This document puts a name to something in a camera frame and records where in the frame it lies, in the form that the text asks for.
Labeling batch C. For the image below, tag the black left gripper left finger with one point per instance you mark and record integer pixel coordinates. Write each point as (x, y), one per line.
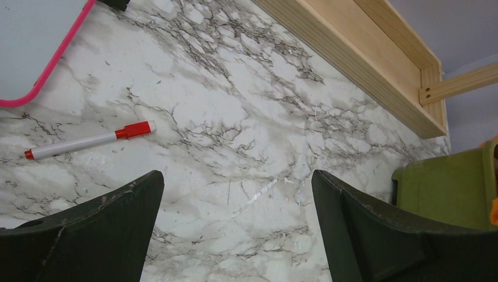
(103, 239)

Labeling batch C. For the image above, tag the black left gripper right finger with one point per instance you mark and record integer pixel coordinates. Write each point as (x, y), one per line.
(366, 239)

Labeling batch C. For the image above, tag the olive green plastic basket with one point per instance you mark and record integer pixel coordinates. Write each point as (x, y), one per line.
(449, 189)

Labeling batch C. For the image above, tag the orange shorts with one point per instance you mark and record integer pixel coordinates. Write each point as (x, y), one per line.
(489, 157)

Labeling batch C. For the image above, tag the red capped marker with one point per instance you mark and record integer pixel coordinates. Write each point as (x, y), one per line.
(127, 132)

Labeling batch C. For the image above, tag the wooden clothes rack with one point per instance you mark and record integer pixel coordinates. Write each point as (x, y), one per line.
(373, 46)

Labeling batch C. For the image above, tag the pink framed whiteboard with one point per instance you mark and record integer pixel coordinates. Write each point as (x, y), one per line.
(34, 36)

